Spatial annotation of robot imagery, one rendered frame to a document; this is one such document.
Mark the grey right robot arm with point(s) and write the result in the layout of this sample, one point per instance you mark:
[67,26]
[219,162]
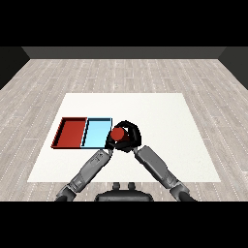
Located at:
[155,166]

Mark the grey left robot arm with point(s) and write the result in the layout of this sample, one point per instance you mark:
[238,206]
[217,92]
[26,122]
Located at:
[90,166]

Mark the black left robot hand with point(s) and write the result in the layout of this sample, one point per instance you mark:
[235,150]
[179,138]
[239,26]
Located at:
[109,142]

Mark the dark grey robot body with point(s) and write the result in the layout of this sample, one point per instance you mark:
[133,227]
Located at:
[124,195]

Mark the small red can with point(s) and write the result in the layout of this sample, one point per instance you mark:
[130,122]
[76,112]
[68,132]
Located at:
[118,134]

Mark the shallow light blue open box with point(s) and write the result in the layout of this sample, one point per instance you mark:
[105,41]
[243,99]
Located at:
[96,132]

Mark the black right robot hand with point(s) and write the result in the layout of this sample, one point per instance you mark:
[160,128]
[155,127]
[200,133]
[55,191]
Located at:
[135,137]

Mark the shallow red open box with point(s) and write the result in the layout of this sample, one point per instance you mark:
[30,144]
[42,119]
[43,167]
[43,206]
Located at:
[71,133]

